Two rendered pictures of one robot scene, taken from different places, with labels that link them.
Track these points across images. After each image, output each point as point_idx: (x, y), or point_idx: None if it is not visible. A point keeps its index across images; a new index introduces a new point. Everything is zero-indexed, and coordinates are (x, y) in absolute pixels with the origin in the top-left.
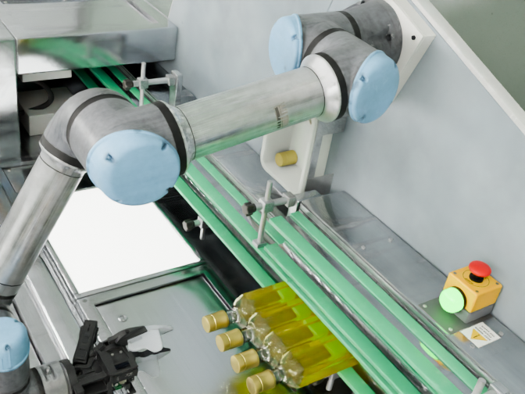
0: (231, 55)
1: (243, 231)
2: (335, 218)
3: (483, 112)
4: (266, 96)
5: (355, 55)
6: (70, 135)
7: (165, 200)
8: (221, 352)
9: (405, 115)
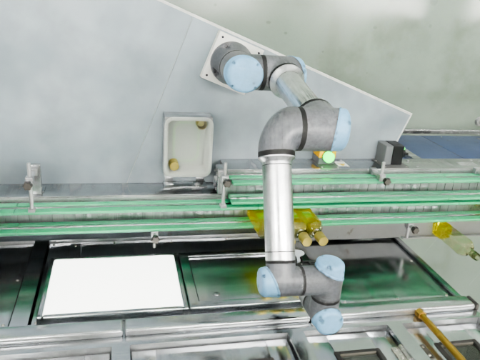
0: (71, 131)
1: (206, 208)
2: (246, 166)
3: None
4: (307, 85)
5: (291, 60)
6: (308, 132)
7: None
8: (260, 266)
9: (253, 96)
